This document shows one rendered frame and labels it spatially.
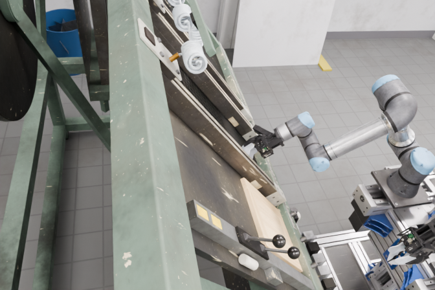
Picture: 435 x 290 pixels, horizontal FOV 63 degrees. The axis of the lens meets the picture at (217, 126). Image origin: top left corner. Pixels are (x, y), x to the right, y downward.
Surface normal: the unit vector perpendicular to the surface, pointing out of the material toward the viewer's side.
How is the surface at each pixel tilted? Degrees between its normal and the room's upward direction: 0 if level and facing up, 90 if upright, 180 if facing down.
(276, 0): 81
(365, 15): 90
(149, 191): 37
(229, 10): 90
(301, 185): 0
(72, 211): 0
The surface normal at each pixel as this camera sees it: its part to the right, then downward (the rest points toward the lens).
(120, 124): -0.49, -0.51
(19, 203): 0.12, -0.70
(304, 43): 0.24, 0.59
